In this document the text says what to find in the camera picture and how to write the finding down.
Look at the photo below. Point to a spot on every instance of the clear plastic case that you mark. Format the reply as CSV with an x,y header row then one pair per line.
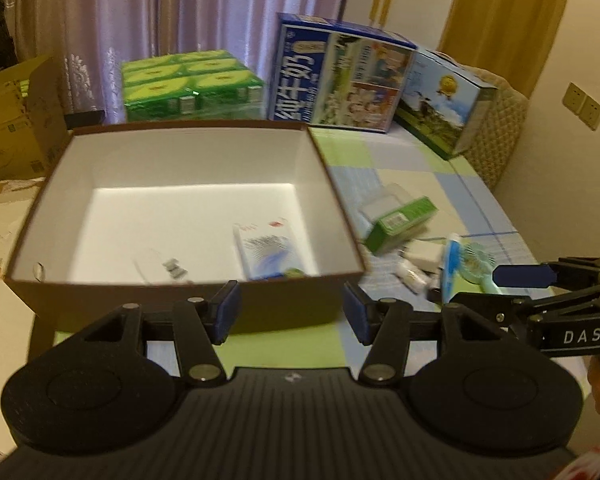
x,y
380,200

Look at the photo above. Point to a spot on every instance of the brown cardboard box white inside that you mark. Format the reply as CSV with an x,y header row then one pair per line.
x,y
180,170

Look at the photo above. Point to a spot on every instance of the white charger plug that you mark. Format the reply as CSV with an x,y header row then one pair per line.
x,y
425,255

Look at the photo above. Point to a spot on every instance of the small green box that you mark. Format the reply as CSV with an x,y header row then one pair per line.
x,y
400,222

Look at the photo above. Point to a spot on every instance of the checkered bed sheet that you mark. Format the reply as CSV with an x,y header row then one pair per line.
x,y
405,165

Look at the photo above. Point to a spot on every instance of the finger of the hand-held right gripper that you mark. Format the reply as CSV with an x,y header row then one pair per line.
x,y
522,275
490,306

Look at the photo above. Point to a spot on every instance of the small white bottle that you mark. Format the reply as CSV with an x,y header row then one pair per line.
x,y
411,273

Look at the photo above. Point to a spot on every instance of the purple curtain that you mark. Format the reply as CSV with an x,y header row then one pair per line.
x,y
130,10

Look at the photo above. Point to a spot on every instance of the red white printed cloth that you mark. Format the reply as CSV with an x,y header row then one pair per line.
x,y
590,465

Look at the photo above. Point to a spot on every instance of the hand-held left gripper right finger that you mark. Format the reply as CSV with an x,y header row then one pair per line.
x,y
355,312

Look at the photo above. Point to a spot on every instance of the landscape print carton box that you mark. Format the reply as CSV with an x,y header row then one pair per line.
x,y
440,105

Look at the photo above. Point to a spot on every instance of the blue milk carton box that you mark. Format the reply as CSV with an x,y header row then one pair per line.
x,y
330,80

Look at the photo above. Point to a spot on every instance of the yellow curtain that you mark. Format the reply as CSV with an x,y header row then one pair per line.
x,y
505,15

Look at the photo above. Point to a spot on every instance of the plain brown shipping carton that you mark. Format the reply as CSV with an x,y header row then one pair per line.
x,y
15,120

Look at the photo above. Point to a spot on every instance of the teal mini fan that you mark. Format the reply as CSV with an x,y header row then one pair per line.
x,y
480,262

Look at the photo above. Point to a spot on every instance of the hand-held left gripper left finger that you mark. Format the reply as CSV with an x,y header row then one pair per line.
x,y
230,312

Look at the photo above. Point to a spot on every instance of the beige quilted headboard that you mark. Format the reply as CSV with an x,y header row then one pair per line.
x,y
500,130

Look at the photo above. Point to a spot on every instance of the small clear packet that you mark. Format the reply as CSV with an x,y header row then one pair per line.
x,y
162,265

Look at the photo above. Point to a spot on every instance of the white blue medicine box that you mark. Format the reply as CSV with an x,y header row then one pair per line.
x,y
267,250

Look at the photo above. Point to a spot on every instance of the blue white tube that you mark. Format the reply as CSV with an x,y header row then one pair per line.
x,y
450,265

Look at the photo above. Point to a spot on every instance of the green shrink-wrapped drink pack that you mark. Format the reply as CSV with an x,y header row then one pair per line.
x,y
190,82

